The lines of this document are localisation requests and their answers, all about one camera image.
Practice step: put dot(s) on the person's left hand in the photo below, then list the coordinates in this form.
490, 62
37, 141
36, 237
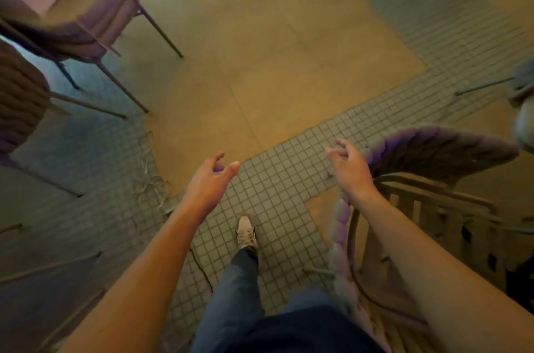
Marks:
206, 188

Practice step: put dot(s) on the person's right hand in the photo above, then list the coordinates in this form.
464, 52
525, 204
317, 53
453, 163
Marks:
352, 171

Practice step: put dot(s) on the person's left thumb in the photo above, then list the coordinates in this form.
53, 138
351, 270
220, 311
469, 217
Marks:
230, 169

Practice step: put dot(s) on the person's right thumb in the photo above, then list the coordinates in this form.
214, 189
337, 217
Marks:
332, 153

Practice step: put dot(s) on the person's left forearm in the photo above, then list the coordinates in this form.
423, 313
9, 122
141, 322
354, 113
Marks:
137, 282

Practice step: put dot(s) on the person's right forearm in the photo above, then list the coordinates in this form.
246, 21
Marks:
425, 277

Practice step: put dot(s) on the person's grey sneaker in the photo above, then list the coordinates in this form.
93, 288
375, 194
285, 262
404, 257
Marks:
246, 232

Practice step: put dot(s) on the frayed straw strands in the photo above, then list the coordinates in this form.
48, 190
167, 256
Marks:
148, 175

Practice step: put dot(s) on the woven-back chair with slatted seat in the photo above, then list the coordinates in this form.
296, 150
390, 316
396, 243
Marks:
438, 152

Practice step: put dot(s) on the person's blue jeans leg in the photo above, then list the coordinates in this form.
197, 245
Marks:
233, 302

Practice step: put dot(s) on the person's dark shirt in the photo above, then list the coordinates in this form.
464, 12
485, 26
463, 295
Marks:
304, 332

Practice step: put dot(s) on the grey chair with metal leg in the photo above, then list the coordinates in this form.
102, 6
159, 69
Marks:
523, 115

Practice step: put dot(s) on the purple cushioned metal-leg chair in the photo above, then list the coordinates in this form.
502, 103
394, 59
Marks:
91, 11

